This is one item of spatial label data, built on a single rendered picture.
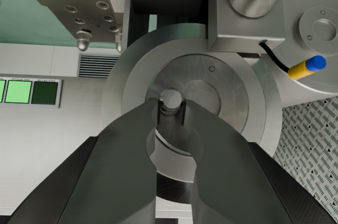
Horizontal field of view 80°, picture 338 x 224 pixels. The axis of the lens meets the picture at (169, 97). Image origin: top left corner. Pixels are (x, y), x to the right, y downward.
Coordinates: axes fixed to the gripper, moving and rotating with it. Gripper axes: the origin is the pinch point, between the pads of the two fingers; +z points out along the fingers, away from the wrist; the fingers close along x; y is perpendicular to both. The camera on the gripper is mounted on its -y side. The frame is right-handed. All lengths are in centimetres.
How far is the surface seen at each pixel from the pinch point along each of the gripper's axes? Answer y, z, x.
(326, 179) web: 12.9, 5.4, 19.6
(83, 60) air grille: 97, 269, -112
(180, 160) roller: 5.1, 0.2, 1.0
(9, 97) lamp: 19, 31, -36
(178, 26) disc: -3.1, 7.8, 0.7
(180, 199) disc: 7.6, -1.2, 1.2
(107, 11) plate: -0.6, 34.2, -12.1
